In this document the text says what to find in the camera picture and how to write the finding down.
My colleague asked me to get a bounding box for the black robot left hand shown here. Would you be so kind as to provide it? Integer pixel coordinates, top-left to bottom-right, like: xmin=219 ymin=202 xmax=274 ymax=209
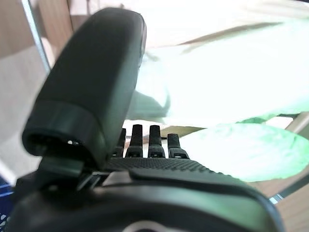
xmin=7 ymin=7 xmax=286 ymax=232

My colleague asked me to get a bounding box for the napa cabbage toy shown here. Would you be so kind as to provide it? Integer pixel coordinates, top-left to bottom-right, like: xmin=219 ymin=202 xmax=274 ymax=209
xmin=180 ymin=123 xmax=309 ymax=183
xmin=126 ymin=16 xmax=309 ymax=129

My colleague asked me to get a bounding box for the blue plastic shopping basket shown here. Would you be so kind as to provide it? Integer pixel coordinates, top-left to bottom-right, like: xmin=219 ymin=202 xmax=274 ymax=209
xmin=0 ymin=183 xmax=14 ymax=230

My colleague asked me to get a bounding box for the wooden display shelf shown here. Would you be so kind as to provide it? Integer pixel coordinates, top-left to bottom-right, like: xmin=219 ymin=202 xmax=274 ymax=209
xmin=0 ymin=0 xmax=75 ymax=184

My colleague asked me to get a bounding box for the wooden slatted crate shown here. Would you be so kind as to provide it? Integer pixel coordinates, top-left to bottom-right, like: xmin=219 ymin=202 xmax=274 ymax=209
xmin=120 ymin=0 xmax=309 ymax=232

